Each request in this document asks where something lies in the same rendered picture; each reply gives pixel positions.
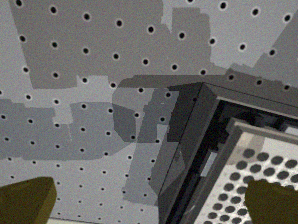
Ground grey perforated breadboard plate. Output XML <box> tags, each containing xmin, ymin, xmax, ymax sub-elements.
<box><xmin>0</xmin><ymin>0</ymin><xmax>298</xmax><ymax>224</ymax></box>

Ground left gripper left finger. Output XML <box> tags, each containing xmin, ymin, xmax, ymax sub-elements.
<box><xmin>0</xmin><ymin>177</ymin><xmax>57</xmax><ymax>224</ymax></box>

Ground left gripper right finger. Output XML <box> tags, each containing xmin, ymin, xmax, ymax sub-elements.
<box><xmin>244</xmin><ymin>180</ymin><xmax>298</xmax><ymax>224</ymax></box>

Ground white well plate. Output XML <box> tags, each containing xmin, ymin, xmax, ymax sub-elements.
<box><xmin>179</xmin><ymin>117</ymin><xmax>298</xmax><ymax>224</ymax></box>

